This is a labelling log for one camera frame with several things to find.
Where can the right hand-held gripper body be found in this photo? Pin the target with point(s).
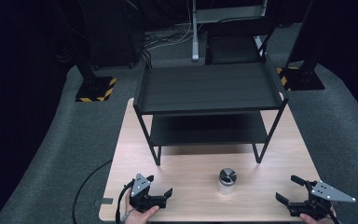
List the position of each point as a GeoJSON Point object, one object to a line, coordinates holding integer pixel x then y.
{"type": "Point", "coordinates": [315, 203]}

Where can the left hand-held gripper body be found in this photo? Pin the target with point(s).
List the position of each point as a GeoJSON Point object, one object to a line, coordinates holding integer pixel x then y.
{"type": "Point", "coordinates": [143, 199]}

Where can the clear jar with silver lid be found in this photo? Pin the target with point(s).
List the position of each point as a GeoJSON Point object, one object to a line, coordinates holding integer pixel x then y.
{"type": "Point", "coordinates": [227, 182]}

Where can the black two-tier shelf rack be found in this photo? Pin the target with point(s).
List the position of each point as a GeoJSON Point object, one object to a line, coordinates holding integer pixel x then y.
{"type": "Point", "coordinates": [208, 87]}

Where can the person's right hand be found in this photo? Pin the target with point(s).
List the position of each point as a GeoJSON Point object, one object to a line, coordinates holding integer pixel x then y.
{"type": "Point", "coordinates": [318, 221]}

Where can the person's left hand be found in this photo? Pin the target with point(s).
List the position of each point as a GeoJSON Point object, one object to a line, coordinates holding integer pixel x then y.
{"type": "Point", "coordinates": [140, 217]}

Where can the grey tape patch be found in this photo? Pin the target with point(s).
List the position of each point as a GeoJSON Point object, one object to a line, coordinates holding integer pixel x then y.
{"type": "Point", "coordinates": [107, 201]}

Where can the black stand with striped base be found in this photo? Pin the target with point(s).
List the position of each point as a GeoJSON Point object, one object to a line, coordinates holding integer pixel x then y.
{"type": "Point", "coordinates": [94, 88]}
{"type": "Point", "coordinates": [303, 77]}

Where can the white metal stand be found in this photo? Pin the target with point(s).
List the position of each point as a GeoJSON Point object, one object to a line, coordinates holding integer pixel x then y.
{"type": "Point", "coordinates": [195, 37]}

